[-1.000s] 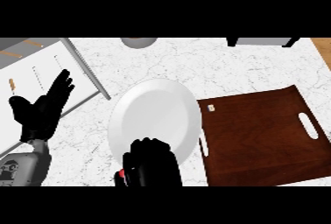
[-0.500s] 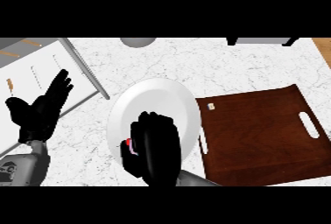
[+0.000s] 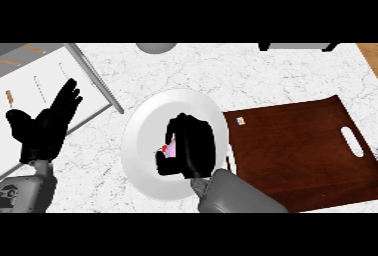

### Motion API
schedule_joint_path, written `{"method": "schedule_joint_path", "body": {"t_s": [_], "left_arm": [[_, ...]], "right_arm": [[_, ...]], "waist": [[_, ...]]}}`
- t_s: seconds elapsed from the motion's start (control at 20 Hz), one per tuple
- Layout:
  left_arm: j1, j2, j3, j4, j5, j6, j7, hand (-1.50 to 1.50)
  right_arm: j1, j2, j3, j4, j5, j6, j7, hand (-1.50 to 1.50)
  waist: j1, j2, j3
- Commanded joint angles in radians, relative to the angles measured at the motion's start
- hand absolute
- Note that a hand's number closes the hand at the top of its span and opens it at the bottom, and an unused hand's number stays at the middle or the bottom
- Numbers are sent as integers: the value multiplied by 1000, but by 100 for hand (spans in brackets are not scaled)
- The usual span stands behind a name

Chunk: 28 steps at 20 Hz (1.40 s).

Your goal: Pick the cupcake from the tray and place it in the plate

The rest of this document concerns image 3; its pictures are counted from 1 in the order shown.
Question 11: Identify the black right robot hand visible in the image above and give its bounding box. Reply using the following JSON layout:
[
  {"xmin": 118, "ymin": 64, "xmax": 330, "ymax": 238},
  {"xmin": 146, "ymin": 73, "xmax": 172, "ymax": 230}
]
[{"xmin": 154, "ymin": 112, "xmax": 218, "ymax": 180}]

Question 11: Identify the pink cupcake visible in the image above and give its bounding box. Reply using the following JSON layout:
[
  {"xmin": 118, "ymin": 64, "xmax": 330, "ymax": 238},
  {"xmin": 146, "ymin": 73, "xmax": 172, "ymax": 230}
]
[{"xmin": 160, "ymin": 139, "xmax": 180, "ymax": 160}]

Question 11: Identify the light wooden surface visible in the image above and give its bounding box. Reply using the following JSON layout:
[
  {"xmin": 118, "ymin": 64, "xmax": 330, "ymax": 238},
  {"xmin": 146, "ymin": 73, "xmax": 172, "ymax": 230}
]
[{"xmin": 355, "ymin": 43, "xmax": 378, "ymax": 78}]

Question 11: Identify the dark brown wooden tray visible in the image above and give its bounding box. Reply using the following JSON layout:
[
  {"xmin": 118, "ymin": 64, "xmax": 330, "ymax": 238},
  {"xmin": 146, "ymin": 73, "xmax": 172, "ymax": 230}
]
[{"xmin": 221, "ymin": 94, "xmax": 378, "ymax": 214}]

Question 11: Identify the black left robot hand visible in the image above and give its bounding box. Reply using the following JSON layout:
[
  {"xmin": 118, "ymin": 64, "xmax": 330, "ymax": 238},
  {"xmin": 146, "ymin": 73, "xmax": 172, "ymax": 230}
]
[{"xmin": 4, "ymin": 78, "xmax": 84, "ymax": 165}]

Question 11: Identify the grey round object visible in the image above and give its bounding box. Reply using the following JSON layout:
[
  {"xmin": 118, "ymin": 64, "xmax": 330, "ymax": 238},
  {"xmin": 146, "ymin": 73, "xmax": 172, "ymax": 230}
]
[{"xmin": 134, "ymin": 43, "xmax": 178, "ymax": 55}]

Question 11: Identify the dark grey appliance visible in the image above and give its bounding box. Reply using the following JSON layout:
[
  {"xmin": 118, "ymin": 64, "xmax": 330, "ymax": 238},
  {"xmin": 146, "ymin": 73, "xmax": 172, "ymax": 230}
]
[{"xmin": 256, "ymin": 43, "xmax": 341, "ymax": 53}]

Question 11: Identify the white round plate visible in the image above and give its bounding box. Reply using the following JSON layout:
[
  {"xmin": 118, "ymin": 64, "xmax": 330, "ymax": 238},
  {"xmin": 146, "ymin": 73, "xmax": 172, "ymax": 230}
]
[{"xmin": 119, "ymin": 88, "xmax": 234, "ymax": 202}]

